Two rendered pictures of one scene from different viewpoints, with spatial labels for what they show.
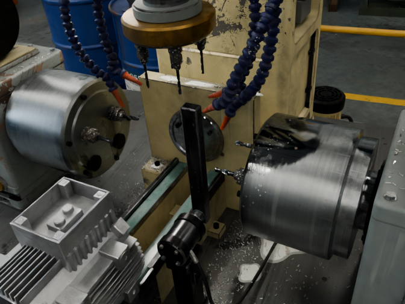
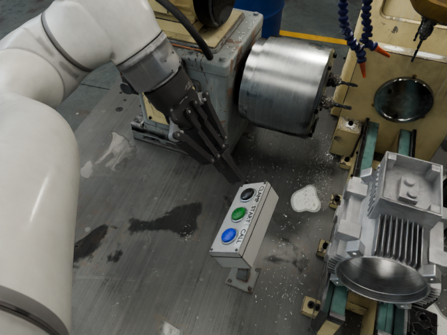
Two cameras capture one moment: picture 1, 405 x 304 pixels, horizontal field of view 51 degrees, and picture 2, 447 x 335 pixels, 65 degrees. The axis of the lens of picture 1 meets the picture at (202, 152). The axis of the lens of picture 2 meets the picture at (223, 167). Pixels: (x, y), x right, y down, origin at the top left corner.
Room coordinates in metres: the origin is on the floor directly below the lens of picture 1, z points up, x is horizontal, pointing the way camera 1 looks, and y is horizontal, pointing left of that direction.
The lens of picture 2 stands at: (0.16, 0.62, 1.64)
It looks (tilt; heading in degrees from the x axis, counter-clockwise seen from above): 49 degrees down; 351
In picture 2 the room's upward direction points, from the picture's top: straight up
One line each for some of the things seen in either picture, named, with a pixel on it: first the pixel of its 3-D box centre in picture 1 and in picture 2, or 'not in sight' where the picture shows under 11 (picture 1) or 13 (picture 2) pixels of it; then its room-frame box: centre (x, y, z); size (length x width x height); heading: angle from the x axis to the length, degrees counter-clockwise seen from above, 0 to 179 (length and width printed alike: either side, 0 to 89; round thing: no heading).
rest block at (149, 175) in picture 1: (160, 179); (345, 136); (0.89, 0.12, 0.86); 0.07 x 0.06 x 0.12; 59
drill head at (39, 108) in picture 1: (56, 118); (270, 83); (0.95, 0.37, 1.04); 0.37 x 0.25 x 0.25; 59
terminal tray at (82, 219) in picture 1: (67, 222); (404, 193); (0.50, 0.23, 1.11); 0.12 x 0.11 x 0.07; 150
